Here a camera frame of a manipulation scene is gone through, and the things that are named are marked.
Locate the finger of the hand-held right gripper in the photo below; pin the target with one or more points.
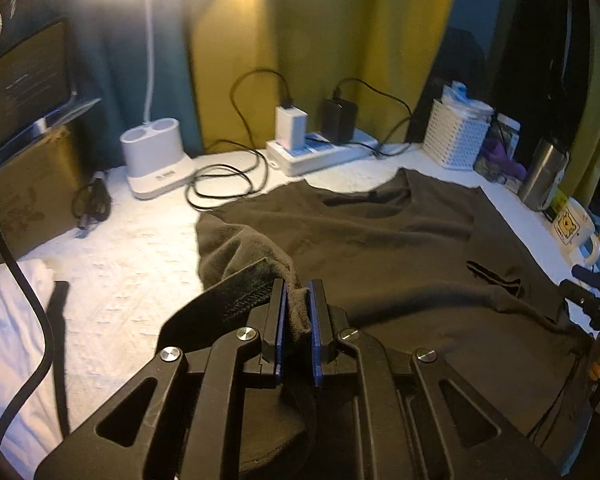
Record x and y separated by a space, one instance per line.
577 294
585 275

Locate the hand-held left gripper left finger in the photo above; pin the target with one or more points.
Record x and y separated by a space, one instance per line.
280 320

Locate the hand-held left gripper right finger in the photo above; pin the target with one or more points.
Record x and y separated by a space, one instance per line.
316 325

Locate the dark brown t-shirt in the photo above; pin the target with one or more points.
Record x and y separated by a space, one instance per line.
380 240

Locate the cream cartoon mug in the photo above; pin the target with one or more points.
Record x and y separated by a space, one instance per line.
572 230

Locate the yellow packet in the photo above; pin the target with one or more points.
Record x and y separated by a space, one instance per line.
557 205

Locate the steel tumbler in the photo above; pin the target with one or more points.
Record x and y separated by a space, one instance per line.
542 175

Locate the grey green lump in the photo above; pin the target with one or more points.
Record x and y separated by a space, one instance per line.
486 167

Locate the purple cloth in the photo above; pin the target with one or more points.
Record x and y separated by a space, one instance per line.
505 152

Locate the white textured table cover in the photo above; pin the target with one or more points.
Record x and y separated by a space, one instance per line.
130 260

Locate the clear jar white lid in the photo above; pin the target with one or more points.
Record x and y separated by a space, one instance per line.
507 127

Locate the white power strip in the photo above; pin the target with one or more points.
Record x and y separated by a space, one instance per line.
325 157

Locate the white plastic basket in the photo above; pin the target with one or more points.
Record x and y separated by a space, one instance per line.
455 135

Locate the white charger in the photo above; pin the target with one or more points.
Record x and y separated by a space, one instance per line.
290 127

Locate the white desk lamp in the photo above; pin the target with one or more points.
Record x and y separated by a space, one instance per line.
155 170

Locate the black charger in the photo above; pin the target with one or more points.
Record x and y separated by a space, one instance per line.
337 120

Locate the white blue packets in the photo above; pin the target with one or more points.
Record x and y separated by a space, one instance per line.
462 95

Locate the white pillow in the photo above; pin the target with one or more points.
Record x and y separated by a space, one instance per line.
10 335

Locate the cardboard box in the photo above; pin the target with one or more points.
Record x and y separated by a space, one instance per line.
30 195

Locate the dark glass window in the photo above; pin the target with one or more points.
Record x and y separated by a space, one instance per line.
475 5

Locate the teal curtain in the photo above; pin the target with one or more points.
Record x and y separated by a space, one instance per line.
105 60

